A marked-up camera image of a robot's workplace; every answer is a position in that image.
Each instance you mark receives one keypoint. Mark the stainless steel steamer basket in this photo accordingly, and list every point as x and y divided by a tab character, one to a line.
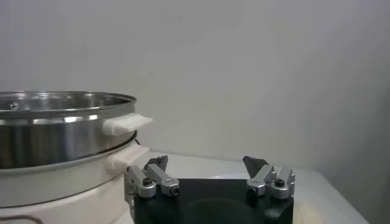
61	143

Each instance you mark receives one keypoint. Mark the white electric cooker base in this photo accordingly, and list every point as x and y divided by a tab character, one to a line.
61	188

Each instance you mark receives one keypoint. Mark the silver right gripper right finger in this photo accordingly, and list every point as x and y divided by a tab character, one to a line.
262	179

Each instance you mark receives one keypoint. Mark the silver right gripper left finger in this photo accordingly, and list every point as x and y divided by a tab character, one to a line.
152	185

